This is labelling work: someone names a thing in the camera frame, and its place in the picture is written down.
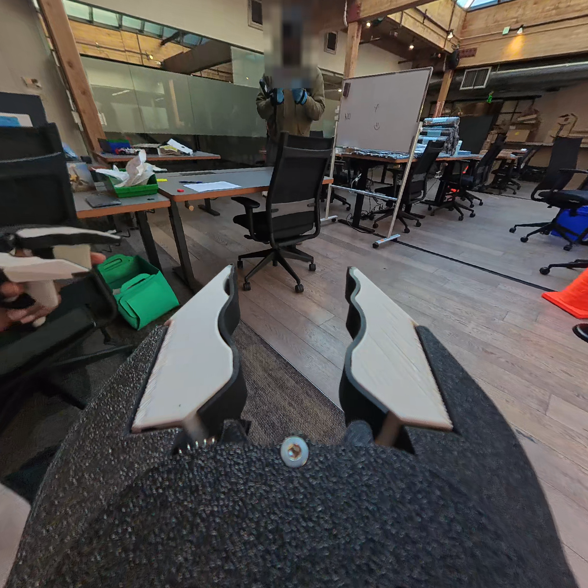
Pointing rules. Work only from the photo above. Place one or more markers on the white air vent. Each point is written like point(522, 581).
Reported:
point(475, 78)

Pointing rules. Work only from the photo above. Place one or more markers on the wooden post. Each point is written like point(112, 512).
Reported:
point(73, 82)

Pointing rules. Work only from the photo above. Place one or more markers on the black mesh office chair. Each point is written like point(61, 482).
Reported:
point(32, 193)

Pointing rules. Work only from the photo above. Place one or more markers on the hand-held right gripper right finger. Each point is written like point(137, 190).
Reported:
point(395, 372)

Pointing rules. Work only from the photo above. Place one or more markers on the stack of grey packets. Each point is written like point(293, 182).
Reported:
point(441, 135)

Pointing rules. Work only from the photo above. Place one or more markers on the orange traffic cone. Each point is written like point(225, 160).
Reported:
point(574, 298)

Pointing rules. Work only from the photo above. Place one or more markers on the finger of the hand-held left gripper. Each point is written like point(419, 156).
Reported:
point(55, 232)
point(36, 268)

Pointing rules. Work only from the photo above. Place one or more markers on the green gift box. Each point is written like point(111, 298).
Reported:
point(147, 298)
point(124, 271)

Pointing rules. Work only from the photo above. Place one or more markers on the stack of cardboard boxes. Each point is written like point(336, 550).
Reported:
point(519, 133)

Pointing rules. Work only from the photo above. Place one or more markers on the crumpled white tissue paper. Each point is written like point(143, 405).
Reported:
point(135, 172)

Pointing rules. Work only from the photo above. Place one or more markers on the white rolling whiteboard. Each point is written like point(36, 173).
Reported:
point(381, 110)

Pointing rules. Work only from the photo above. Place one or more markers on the green plastic tray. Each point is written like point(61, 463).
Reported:
point(138, 189)

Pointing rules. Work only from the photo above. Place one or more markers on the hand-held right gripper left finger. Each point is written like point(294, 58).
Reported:
point(188, 367)

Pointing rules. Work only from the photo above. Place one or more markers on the white paper sheet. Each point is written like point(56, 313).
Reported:
point(211, 186)

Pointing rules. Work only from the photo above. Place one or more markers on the grey standing desk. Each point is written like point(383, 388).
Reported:
point(128, 202)
point(248, 177)
point(202, 156)

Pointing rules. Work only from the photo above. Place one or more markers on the black tablet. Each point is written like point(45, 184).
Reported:
point(103, 200)

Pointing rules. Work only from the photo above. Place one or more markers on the long wooden desk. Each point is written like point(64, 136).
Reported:
point(464, 157)

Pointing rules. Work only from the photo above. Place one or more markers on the blue plastic bin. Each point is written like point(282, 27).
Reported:
point(574, 225)

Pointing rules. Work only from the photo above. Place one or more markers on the person's left hand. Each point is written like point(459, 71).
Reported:
point(18, 317)

